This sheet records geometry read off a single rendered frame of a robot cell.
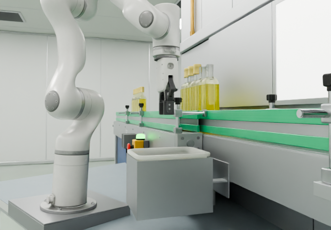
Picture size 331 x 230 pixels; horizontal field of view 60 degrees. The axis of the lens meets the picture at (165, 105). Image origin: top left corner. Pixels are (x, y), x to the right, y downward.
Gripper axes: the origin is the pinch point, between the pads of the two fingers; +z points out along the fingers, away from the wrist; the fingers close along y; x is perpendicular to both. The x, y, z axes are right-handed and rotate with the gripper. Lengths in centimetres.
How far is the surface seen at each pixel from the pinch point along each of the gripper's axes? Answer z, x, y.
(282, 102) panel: -2.1, -34.9, -8.6
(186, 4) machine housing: -66, -34, 80
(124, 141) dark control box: 17, 3, 78
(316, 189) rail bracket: 12, -8, -52
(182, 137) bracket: 9.8, -8.2, 9.6
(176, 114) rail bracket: 1.8, -6.3, 9.7
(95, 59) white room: -124, 8, 607
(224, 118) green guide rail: 3.0, -18.5, -2.4
